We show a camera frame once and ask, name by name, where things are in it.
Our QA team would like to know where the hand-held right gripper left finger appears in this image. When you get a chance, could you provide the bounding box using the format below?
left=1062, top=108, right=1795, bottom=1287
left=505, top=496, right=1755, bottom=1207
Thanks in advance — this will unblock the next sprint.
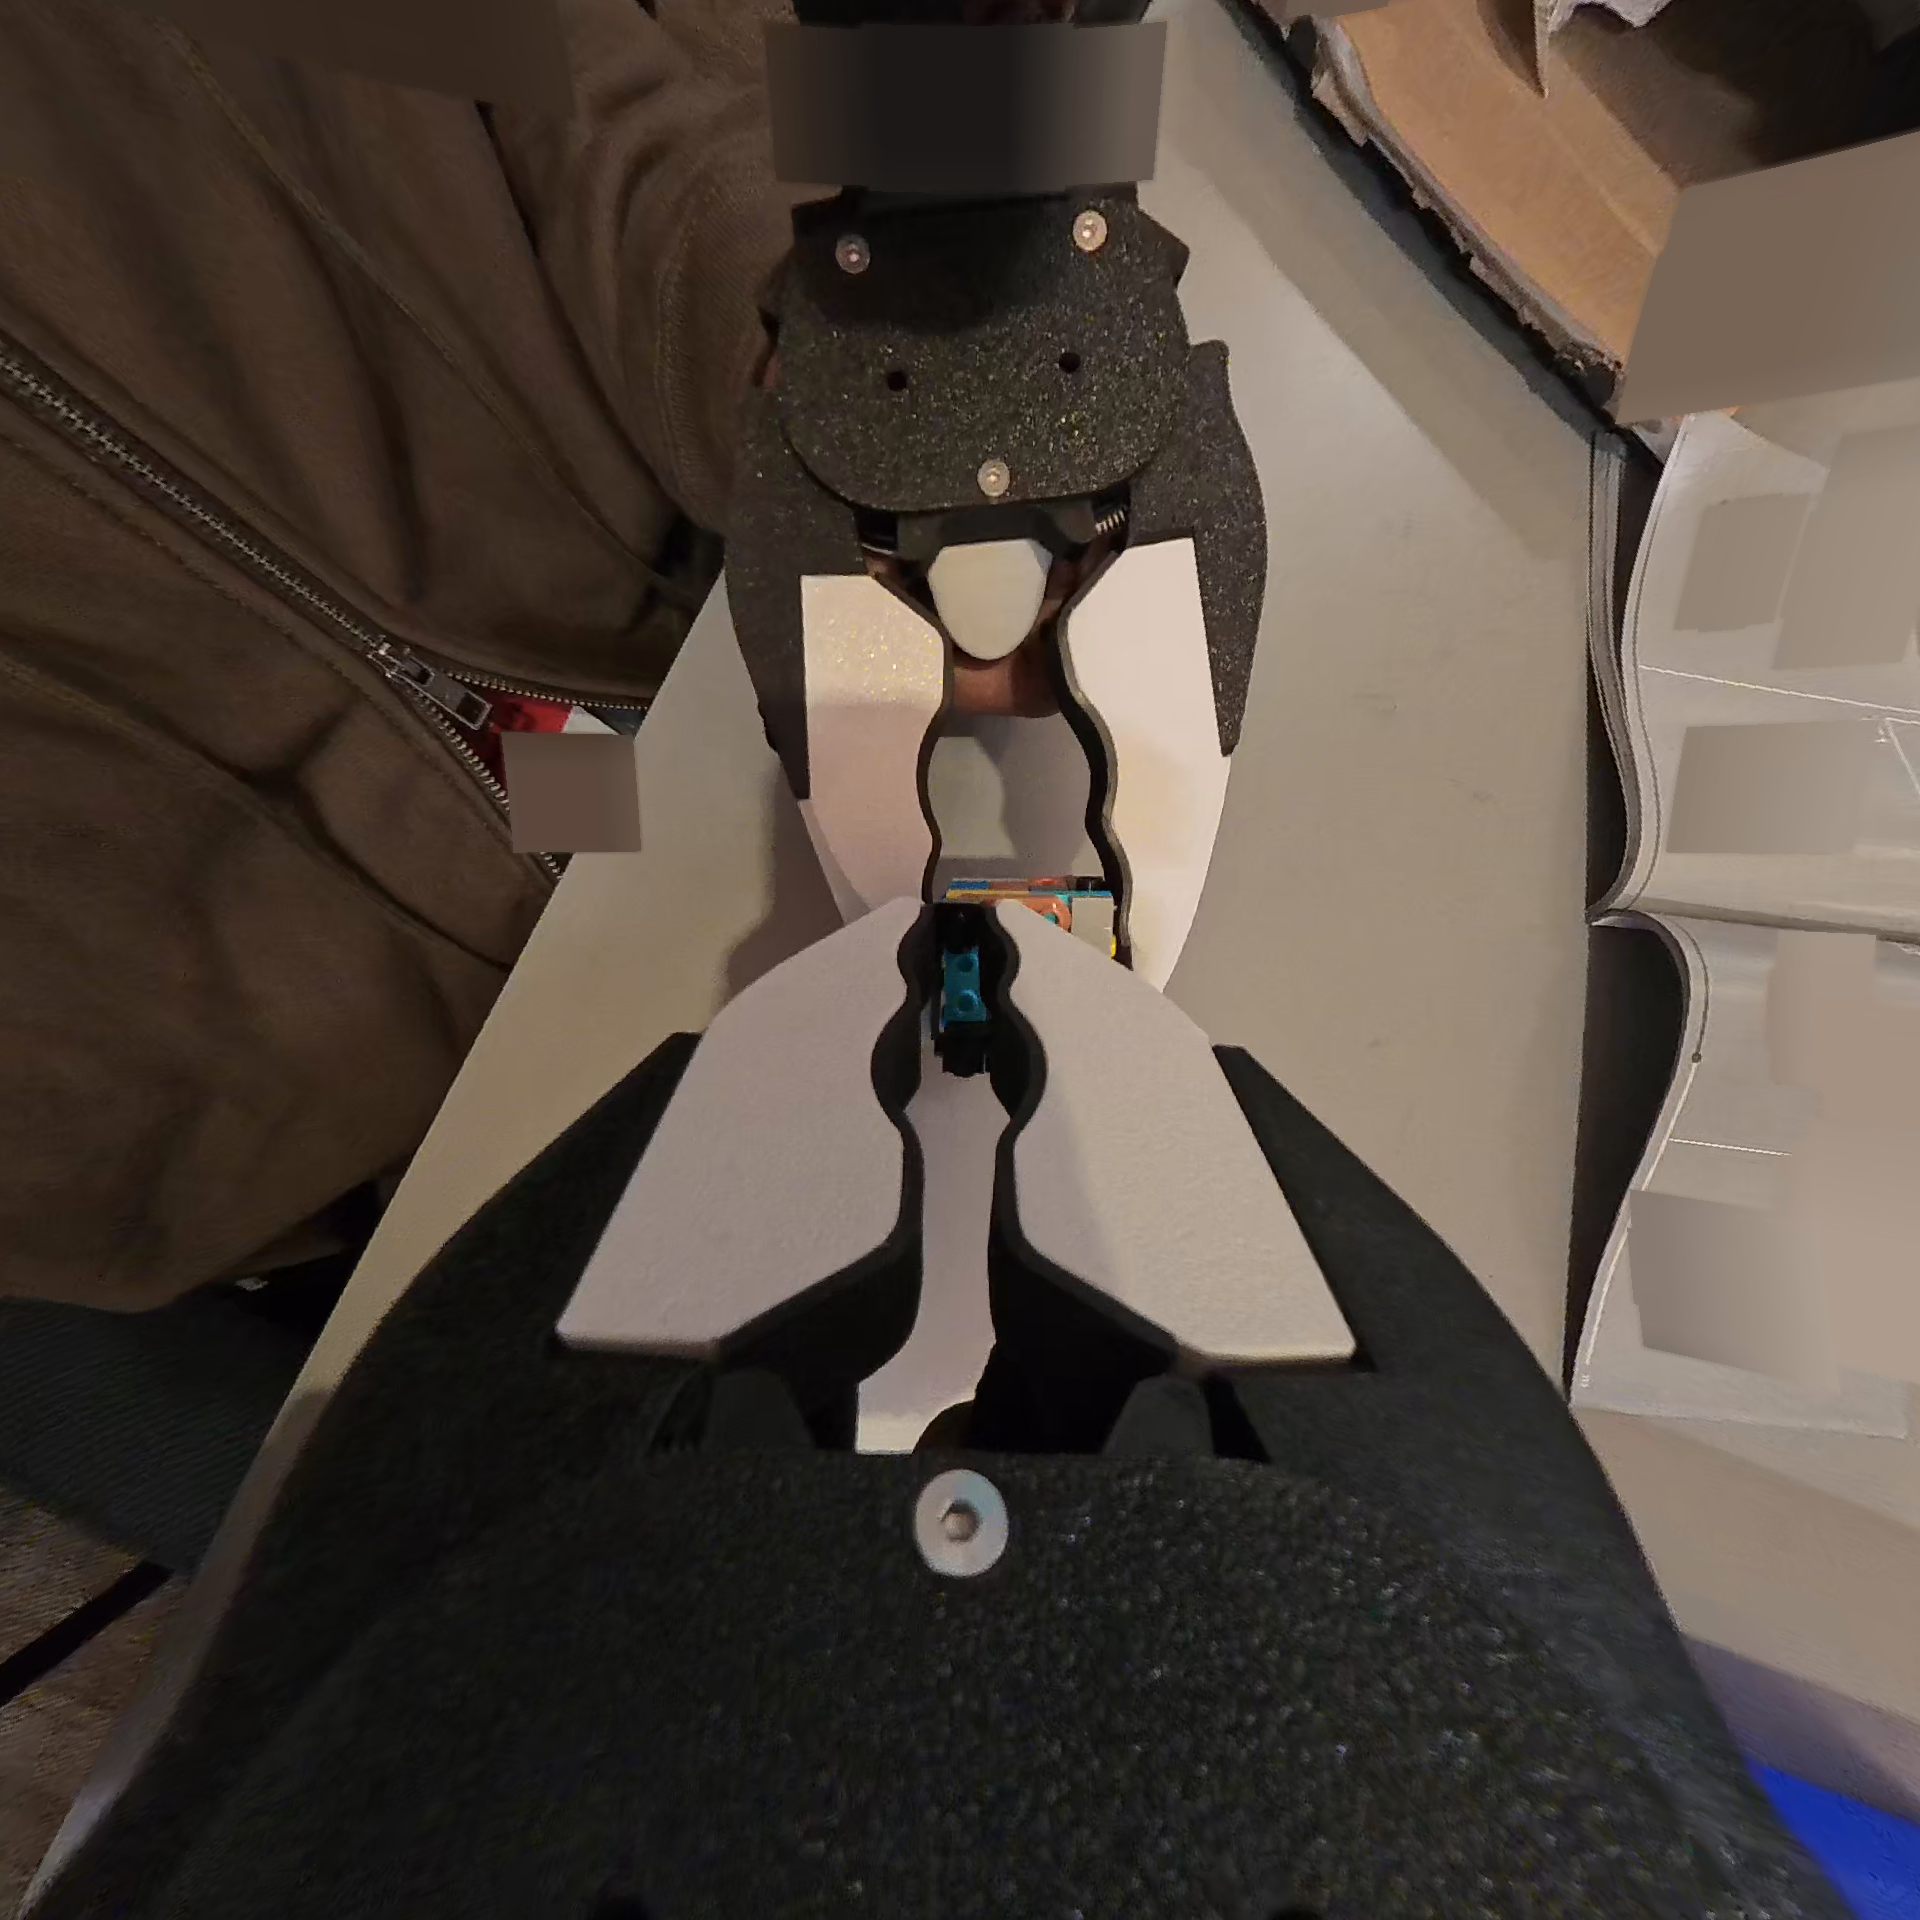
left=553, top=900, right=920, bottom=1367

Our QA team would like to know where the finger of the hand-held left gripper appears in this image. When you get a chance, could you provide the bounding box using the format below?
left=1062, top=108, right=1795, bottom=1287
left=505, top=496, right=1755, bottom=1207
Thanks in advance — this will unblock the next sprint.
left=1055, top=528, right=1235, bottom=1000
left=797, top=572, right=964, bottom=920

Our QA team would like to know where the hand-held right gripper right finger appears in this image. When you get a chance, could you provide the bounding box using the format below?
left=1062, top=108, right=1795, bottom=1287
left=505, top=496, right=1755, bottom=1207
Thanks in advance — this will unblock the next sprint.
left=991, top=905, right=1365, bottom=1377

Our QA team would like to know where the multicoloured toy brick block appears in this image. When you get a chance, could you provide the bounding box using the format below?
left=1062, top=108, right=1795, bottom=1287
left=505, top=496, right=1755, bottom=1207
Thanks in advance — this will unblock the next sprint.
left=938, top=876, right=1124, bottom=965

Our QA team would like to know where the person's left forearm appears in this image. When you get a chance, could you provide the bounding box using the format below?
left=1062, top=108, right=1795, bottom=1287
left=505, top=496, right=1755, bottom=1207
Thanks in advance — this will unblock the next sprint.
left=481, top=0, right=789, bottom=589

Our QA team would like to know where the person's left hand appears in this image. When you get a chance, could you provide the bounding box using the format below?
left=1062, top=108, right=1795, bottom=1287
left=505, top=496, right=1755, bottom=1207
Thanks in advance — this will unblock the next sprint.
left=942, top=648, right=1058, bottom=721

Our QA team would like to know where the red garment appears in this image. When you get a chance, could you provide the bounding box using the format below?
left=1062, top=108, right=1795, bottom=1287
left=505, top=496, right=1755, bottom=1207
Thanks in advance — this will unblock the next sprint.
left=456, top=686, right=645, bottom=742

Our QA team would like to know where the cardboard box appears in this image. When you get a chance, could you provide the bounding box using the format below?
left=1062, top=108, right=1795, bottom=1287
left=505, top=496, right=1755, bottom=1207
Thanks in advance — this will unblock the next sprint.
left=1296, top=0, right=1920, bottom=423

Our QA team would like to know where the open instruction booklet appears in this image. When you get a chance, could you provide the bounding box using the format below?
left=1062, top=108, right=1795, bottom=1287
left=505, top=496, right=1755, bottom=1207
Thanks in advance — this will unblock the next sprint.
left=1580, top=404, right=1920, bottom=1443

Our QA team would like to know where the person's brown jacket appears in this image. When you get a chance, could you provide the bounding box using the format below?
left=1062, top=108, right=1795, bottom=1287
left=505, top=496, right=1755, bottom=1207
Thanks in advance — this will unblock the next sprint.
left=0, top=0, right=797, bottom=1306

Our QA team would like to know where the blue plastic bin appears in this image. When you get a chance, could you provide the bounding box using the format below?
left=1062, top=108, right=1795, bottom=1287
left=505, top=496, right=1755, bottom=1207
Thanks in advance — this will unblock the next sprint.
left=1739, top=1754, right=1920, bottom=1920

